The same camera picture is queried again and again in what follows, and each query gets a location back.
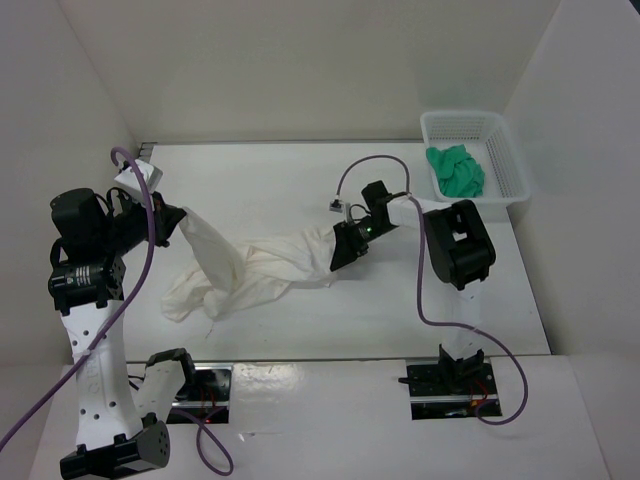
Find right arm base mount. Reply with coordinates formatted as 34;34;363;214
397;350;502;420

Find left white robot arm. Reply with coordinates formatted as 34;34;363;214
48;188;199;479

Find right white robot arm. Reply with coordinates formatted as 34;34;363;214
330;180;497;342

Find white tank top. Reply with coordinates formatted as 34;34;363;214
160;210;336;323

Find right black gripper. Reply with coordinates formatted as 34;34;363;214
329;216;396;271

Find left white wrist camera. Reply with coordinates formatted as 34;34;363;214
113;159;165;194

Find green tank top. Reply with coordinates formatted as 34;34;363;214
426;145;485;198

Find white plastic basket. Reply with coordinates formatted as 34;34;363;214
420;110;531;221

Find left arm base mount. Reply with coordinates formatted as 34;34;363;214
127;363;235;425

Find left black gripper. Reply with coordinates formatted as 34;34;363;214
99;190;186;255

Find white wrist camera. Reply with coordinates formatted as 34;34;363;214
329;198;348;213
113;159;165;194

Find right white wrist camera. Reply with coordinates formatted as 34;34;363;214
329;198;348;213

